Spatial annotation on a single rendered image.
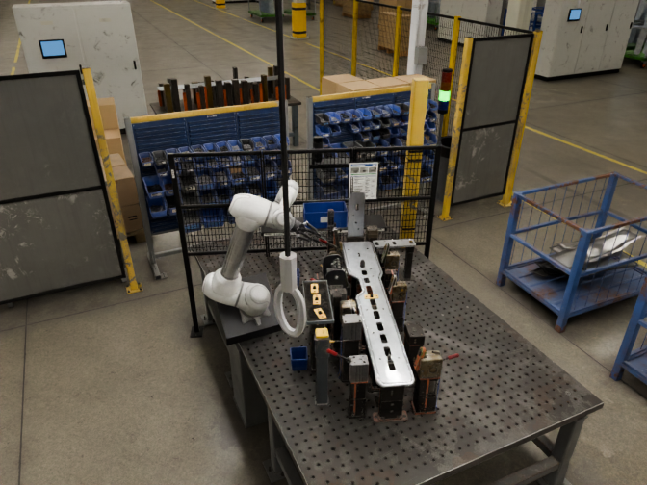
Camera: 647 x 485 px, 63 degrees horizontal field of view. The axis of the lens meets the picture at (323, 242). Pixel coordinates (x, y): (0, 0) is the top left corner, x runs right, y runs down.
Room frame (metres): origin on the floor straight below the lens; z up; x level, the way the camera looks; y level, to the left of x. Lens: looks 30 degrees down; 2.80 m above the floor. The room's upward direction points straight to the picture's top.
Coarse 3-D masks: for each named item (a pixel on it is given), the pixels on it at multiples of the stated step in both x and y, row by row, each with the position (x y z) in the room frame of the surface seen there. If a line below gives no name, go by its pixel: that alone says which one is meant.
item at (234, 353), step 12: (240, 360) 2.45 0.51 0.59; (240, 372) 2.47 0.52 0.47; (240, 384) 2.50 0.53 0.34; (252, 384) 2.48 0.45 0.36; (240, 396) 2.53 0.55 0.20; (252, 396) 2.48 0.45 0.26; (240, 408) 2.57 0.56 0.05; (252, 408) 2.47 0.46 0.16; (264, 408) 2.51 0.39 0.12; (252, 420) 2.47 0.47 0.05; (264, 420) 2.50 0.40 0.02
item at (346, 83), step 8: (328, 80) 6.59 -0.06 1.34; (336, 80) 6.56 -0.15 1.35; (344, 80) 6.56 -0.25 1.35; (352, 80) 6.56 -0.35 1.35; (360, 80) 6.58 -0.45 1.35; (368, 80) 6.57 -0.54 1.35; (376, 80) 6.57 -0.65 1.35; (384, 80) 6.57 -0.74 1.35; (392, 80) 6.57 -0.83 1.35; (400, 80) 6.57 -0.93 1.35; (408, 80) 6.57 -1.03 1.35; (432, 80) 6.58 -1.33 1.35; (328, 88) 6.59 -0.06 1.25; (336, 88) 6.42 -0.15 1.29; (344, 88) 6.24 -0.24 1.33; (352, 88) 6.17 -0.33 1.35; (360, 88) 6.17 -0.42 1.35; (368, 88) 6.17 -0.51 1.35; (376, 88) 6.21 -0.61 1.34; (384, 88) 6.27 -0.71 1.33
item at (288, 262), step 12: (276, 0) 0.46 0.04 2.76; (276, 12) 0.46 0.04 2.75; (276, 24) 0.46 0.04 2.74; (276, 36) 0.46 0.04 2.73; (288, 192) 0.46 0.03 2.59; (288, 204) 0.46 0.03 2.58; (288, 216) 0.46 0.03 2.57; (288, 228) 0.46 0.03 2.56; (288, 240) 0.46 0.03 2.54; (288, 252) 0.46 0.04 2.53; (288, 264) 0.45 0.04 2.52; (288, 276) 0.45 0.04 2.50; (276, 288) 0.47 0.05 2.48; (288, 288) 0.45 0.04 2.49; (276, 300) 0.47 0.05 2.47; (300, 300) 0.45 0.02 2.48; (276, 312) 0.47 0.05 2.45; (300, 312) 0.45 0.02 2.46; (288, 324) 0.47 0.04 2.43; (300, 324) 0.45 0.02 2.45
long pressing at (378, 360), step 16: (352, 256) 3.00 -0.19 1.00; (368, 256) 3.00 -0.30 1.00; (352, 272) 2.80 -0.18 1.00; (368, 272) 2.80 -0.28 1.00; (368, 304) 2.46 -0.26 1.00; (384, 304) 2.46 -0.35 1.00; (368, 320) 2.31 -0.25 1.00; (384, 320) 2.31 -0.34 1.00; (368, 336) 2.18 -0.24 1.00; (400, 336) 2.19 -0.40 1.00; (384, 352) 2.05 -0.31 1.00; (400, 352) 2.05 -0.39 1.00; (384, 368) 1.94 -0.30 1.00; (400, 368) 1.94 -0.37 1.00; (384, 384) 1.84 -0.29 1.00; (400, 384) 1.84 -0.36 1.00
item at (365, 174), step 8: (352, 168) 3.55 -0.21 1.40; (360, 168) 3.55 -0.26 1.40; (368, 168) 3.56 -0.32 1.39; (376, 168) 3.56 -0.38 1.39; (352, 176) 3.55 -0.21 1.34; (360, 176) 3.55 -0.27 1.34; (368, 176) 3.56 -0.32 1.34; (376, 176) 3.56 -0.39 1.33; (360, 184) 3.55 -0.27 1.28; (368, 184) 3.56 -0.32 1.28; (376, 184) 3.56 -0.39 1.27; (368, 192) 3.56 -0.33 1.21; (376, 192) 3.56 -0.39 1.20
